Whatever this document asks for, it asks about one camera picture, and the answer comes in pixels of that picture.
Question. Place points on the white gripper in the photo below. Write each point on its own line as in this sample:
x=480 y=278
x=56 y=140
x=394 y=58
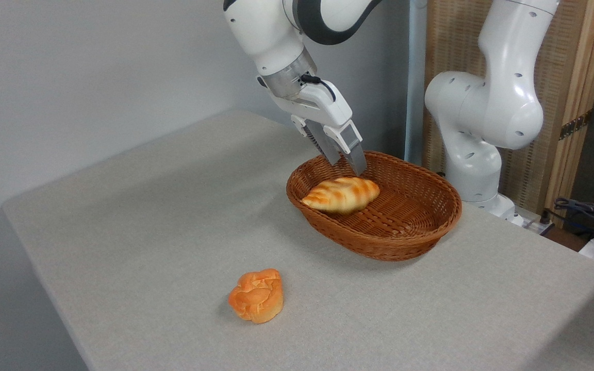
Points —
x=323 y=105

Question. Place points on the round orange bread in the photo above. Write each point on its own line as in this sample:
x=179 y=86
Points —
x=257 y=296

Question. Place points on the brown wicker basket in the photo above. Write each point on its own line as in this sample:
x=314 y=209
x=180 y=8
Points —
x=410 y=221

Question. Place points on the long braided bread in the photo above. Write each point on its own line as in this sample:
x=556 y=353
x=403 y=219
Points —
x=343 y=195

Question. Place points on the white power strip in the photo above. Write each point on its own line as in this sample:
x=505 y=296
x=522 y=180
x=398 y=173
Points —
x=534 y=224

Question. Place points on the white vertical pole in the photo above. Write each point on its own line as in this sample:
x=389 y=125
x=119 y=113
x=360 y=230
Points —
x=415 y=103

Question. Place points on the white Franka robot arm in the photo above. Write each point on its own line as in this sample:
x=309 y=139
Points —
x=493 y=108

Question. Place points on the brass screen hinge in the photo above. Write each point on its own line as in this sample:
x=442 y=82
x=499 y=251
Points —
x=575 y=125

